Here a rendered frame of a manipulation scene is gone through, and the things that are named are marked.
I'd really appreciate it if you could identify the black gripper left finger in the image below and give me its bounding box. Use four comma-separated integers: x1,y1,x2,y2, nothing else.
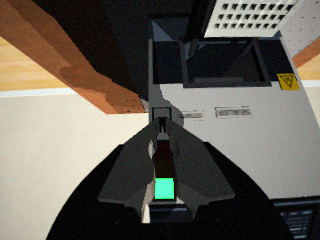
45,117,162,240

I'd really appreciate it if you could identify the white well plate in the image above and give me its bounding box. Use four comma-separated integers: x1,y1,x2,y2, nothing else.
201,0,306,37

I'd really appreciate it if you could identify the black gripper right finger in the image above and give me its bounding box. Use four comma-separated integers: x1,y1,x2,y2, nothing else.
162,116,295,240

